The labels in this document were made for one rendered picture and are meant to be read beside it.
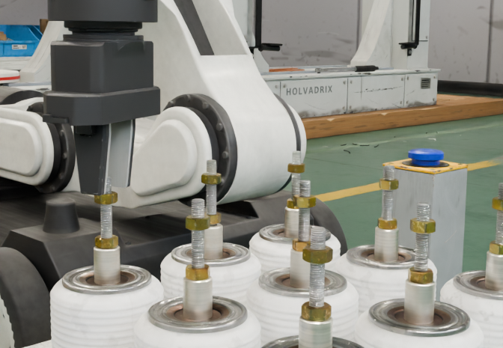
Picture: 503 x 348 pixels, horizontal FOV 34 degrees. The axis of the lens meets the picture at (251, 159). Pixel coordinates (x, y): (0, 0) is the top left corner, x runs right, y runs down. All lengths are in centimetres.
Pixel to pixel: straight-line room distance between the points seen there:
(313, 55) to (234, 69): 622
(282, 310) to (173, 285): 14
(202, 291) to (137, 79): 19
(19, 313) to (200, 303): 39
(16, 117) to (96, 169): 66
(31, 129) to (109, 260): 60
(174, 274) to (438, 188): 32
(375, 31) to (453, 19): 219
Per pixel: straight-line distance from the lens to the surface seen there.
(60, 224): 106
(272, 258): 84
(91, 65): 65
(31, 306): 99
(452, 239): 98
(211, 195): 78
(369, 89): 398
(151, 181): 105
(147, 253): 108
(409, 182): 95
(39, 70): 297
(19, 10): 1004
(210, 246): 79
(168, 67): 108
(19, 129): 131
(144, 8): 67
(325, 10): 720
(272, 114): 105
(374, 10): 439
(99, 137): 68
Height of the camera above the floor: 47
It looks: 9 degrees down
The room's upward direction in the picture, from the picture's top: 1 degrees clockwise
